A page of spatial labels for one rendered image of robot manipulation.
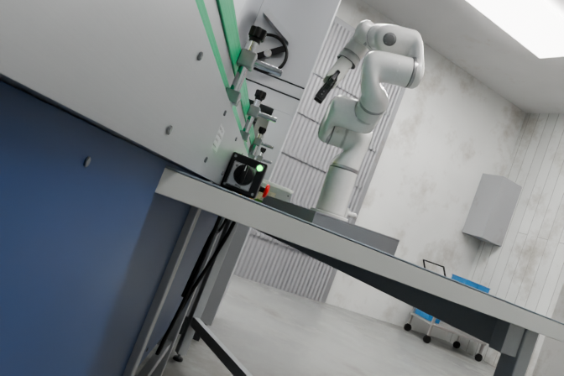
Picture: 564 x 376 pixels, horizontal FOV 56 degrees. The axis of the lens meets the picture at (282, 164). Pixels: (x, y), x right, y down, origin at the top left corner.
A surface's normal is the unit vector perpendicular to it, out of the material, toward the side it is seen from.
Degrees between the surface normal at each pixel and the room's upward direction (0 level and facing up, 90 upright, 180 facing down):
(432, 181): 90
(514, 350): 90
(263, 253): 90
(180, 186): 90
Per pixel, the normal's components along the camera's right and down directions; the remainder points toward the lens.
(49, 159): 0.93, 0.37
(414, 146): 0.47, 0.10
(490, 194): -0.81, -0.37
